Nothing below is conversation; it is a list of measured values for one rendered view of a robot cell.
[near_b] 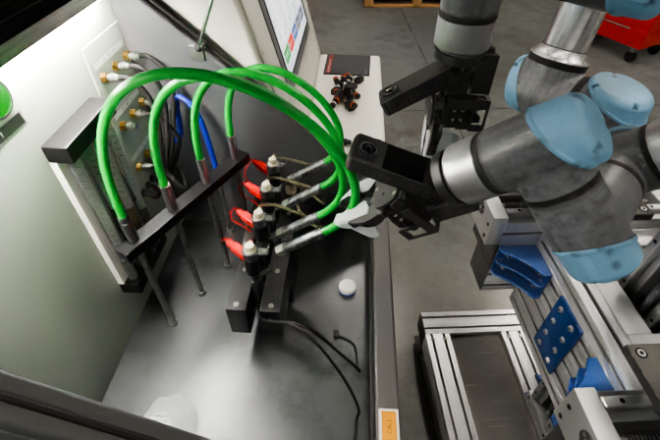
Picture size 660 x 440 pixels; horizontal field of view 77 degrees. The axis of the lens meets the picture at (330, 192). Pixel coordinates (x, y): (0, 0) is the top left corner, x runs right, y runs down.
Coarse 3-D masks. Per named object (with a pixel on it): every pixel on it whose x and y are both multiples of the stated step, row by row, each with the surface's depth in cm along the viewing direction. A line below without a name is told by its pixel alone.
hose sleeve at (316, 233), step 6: (318, 228) 67; (306, 234) 67; (312, 234) 67; (318, 234) 66; (294, 240) 68; (300, 240) 68; (306, 240) 67; (312, 240) 67; (288, 246) 69; (294, 246) 68; (300, 246) 68
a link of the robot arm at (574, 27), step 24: (552, 24) 83; (576, 24) 79; (600, 24) 79; (552, 48) 82; (576, 48) 81; (528, 72) 86; (552, 72) 82; (576, 72) 82; (528, 96) 87; (552, 96) 83
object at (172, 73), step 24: (144, 72) 50; (168, 72) 49; (192, 72) 49; (216, 72) 50; (120, 96) 52; (264, 96) 50; (312, 120) 53; (96, 144) 57; (336, 144) 55; (120, 216) 67
